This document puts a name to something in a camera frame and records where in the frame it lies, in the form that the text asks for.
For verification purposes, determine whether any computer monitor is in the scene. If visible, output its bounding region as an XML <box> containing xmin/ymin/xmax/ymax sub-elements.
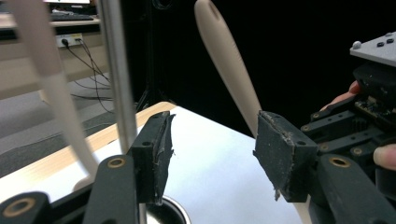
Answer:
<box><xmin>43</xmin><ymin>0</ymin><xmax>92</xmax><ymax>6</ymax></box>

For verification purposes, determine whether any bundle of black cables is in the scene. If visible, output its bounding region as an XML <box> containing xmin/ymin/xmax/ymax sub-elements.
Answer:
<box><xmin>61</xmin><ymin>38</ymin><xmax>116</xmax><ymax>115</ymax></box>

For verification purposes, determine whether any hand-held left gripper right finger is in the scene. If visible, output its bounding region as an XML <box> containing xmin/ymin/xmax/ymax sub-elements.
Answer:
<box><xmin>252</xmin><ymin>110</ymin><xmax>319</xmax><ymax>203</ymax></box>

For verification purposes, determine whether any black keyboard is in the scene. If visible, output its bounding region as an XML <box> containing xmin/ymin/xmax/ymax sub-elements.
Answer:
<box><xmin>50</xmin><ymin>12</ymin><xmax>95</xmax><ymax>22</ymax></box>

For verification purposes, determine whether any light wooden desk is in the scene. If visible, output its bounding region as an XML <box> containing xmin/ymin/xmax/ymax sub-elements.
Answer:
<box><xmin>0</xmin><ymin>12</ymin><xmax>110</xmax><ymax>101</ymax></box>

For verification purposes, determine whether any white power strip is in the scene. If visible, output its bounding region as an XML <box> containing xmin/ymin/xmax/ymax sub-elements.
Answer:
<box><xmin>55</xmin><ymin>32</ymin><xmax>84</xmax><ymax>49</ymax></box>

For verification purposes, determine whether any black curtain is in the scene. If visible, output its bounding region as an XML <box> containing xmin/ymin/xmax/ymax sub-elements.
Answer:
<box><xmin>120</xmin><ymin>0</ymin><xmax>396</xmax><ymax>138</ymax></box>

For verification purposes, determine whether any white paper sheet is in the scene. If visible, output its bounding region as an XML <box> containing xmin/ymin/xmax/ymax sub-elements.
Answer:
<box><xmin>0</xmin><ymin>105</ymin><xmax>306</xmax><ymax>224</ymax></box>

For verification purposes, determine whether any beige slotted spatula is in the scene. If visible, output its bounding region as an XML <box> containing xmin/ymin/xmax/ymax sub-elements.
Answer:
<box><xmin>193</xmin><ymin>0</ymin><xmax>312</xmax><ymax>224</ymax></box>

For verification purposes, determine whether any steel utensil stand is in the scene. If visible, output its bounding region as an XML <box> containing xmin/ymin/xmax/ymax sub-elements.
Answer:
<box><xmin>97</xmin><ymin>0</ymin><xmax>191</xmax><ymax>224</ymax></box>

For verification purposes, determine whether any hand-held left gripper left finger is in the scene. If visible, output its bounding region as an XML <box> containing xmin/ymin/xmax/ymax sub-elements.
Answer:
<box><xmin>128</xmin><ymin>110</ymin><xmax>177</xmax><ymax>206</ymax></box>

